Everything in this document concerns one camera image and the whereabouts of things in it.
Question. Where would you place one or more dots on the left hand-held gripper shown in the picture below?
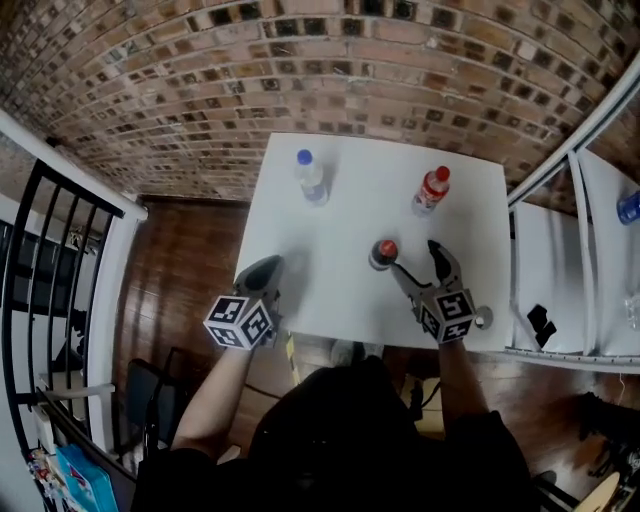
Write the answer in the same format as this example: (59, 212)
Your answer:
(240, 322)

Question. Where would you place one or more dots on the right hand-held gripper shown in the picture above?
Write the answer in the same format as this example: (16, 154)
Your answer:
(450, 315)

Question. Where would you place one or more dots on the dark bottle with red cap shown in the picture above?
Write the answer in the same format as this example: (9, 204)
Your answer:
(384, 252)

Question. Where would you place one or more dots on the clear bottle with red cap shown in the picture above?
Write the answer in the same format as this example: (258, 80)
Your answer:
(431, 192)

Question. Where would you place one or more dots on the clear bottle with blue cap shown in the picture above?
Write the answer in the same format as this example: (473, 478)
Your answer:
(311, 180)

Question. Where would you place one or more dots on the person's left forearm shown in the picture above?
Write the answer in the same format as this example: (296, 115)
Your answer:
(215, 400)

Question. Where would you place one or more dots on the person's right forearm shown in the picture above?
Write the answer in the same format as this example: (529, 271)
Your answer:
(462, 385)

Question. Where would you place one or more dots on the blue plastic package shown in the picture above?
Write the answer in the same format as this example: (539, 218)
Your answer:
(85, 480)

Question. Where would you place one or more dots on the white table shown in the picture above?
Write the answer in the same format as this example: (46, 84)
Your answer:
(350, 300)

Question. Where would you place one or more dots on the yellow black striped tape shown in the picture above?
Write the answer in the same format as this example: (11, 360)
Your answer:
(292, 357)

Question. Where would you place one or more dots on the small black block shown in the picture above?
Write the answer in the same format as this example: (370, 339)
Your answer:
(540, 325)

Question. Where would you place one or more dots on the white metal shelf rack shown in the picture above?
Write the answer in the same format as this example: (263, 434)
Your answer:
(555, 260)

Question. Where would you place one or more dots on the black folding chair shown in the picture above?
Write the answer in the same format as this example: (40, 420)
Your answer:
(155, 400)

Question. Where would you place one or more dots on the person's black clothing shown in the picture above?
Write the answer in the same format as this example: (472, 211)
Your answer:
(340, 450)

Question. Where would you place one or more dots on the clear plastic container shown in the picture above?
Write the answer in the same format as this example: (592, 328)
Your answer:
(632, 312)

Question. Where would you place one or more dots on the blue label plastic bottle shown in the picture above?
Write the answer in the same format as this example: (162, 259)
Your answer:
(630, 207)

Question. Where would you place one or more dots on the black stair railing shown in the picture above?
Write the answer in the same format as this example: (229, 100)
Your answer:
(30, 250)

